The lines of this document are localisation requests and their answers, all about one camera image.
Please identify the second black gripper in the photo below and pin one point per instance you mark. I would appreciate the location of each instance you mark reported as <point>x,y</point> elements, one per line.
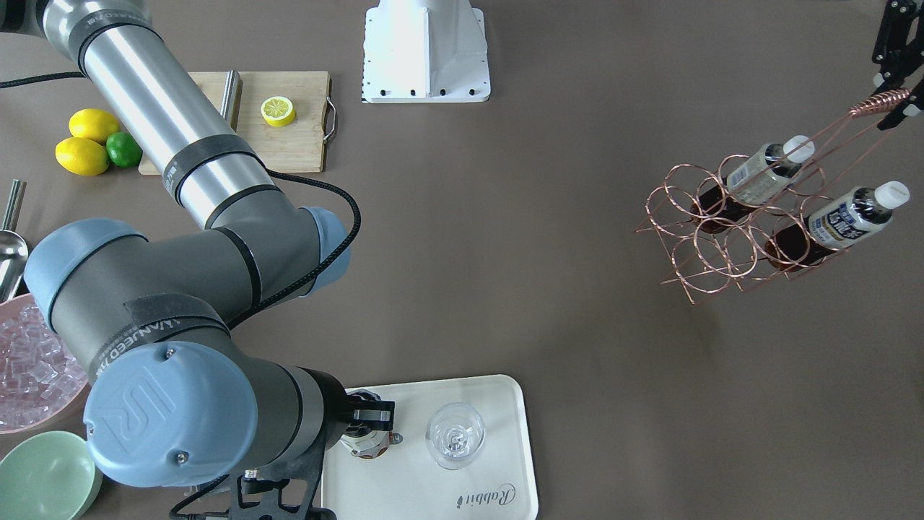
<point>893,45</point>

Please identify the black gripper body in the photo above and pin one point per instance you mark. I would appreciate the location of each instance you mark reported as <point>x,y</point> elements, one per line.
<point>328,413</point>

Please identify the copper wire bottle basket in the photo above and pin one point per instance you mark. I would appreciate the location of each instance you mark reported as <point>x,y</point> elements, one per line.
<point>691,197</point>

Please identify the tea bottle white cap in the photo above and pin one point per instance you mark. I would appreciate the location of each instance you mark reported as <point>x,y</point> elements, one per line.
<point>371,429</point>

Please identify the tea bottle rear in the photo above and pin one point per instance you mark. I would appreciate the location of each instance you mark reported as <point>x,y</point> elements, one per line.
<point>842,223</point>

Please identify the tea bottle middle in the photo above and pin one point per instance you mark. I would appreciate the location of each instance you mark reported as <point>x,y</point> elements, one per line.
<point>755,182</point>

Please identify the cream serving tray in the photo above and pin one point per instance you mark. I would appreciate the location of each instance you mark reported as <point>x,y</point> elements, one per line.
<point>406,482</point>

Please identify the clear wine glass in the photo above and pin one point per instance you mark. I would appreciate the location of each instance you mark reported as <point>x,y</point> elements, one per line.
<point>454,435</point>

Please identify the mint green bowl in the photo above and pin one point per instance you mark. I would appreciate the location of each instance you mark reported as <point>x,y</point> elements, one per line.
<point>49,476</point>

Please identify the wooden cutting board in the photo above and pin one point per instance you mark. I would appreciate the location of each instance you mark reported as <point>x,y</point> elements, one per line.
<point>183,112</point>

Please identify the half lemon slice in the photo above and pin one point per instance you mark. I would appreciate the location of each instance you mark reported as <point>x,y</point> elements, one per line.
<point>278,111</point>

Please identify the pink bowl with ice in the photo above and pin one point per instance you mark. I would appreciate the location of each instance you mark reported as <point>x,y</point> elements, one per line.
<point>40,377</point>

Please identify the steel muddler black tip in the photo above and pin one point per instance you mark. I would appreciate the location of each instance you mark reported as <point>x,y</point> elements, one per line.
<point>231,95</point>

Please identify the green lime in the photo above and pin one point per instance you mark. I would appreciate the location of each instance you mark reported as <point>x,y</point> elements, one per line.
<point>123,151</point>

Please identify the yellow lemon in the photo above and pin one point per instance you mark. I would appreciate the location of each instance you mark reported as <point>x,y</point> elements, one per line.
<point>94,124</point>
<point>81,156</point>

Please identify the metal ice scoop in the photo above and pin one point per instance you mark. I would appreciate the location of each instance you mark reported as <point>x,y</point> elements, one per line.
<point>14,248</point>

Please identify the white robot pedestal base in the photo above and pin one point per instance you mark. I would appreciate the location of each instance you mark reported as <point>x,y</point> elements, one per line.
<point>425,52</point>

